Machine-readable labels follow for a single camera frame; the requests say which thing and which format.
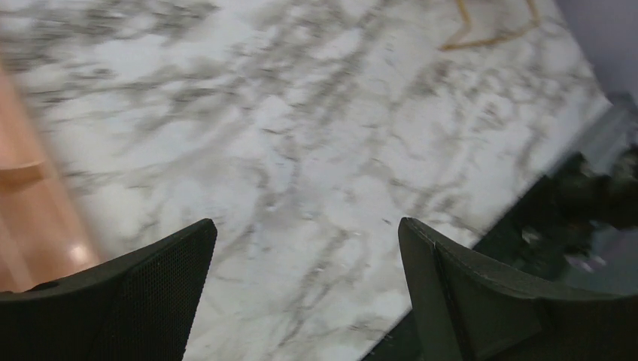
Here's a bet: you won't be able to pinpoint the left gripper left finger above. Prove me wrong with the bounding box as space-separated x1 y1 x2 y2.
1 219 217 360

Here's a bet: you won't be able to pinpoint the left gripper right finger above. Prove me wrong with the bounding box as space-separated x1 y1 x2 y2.
398 217 637 361

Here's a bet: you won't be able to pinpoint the peach plastic file organizer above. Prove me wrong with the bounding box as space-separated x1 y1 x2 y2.
1 71 101 292

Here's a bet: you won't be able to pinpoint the gold wire wine glass rack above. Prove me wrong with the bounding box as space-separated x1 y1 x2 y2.
438 0 542 53

